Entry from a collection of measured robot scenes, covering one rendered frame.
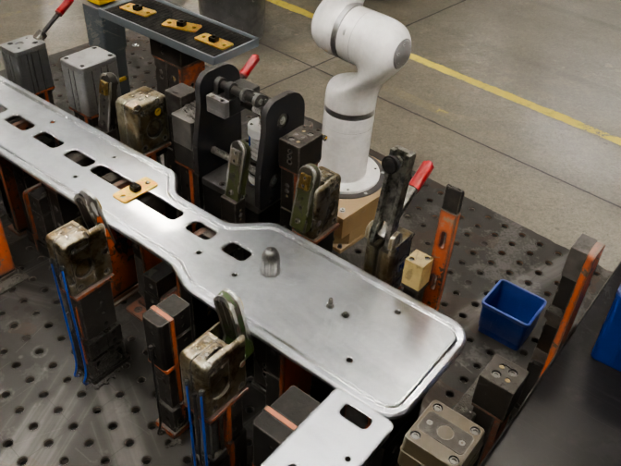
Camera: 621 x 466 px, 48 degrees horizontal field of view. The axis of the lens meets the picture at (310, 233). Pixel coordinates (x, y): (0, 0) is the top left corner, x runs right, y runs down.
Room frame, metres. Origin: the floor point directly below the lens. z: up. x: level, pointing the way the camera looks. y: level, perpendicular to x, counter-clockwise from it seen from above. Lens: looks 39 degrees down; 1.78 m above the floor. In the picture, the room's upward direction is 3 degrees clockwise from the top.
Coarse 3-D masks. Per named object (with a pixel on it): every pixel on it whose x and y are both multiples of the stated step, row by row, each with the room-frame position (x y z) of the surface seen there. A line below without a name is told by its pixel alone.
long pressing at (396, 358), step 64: (0, 128) 1.25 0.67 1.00; (64, 128) 1.27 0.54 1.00; (64, 192) 1.04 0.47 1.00; (192, 256) 0.88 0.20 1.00; (256, 256) 0.89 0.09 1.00; (320, 256) 0.90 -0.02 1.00; (256, 320) 0.74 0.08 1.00; (320, 320) 0.75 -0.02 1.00; (384, 320) 0.76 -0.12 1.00; (448, 320) 0.76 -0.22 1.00; (384, 384) 0.63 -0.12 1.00
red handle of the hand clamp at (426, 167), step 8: (424, 168) 0.98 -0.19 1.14; (432, 168) 0.99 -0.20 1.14; (416, 176) 0.97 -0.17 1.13; (424, 176) 0.97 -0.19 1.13; (408, 184) 0.96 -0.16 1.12; (416, 184) 0.96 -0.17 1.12; (408, 192) 0.95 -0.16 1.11; (416, 192) 0.95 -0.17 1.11; (408, 200) 0.94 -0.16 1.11; (384, 224) 0.91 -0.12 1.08; (384, 232) 0.89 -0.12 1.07
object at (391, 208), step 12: (396, 156) 0.90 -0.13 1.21; (408, 156) 0.90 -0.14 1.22; (384, 168) 0.89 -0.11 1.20; (396, 168) 0.88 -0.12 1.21; (408, 168) 0.90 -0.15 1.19; (384, 180) 0.91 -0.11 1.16; (396, 180) 0.91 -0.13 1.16; (408, 180) 0.90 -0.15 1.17; (384, 192) 0.90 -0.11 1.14; (396, 192) 0.89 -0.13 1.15; (384, 204) 0.91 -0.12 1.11; (396, 204) 0.89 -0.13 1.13; (384, 216) 0.90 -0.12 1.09; (396, 216) 0.89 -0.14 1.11; (372, 228) 0.90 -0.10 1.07; (396, 228) 0.89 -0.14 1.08; (372, 240) 0.89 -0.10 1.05
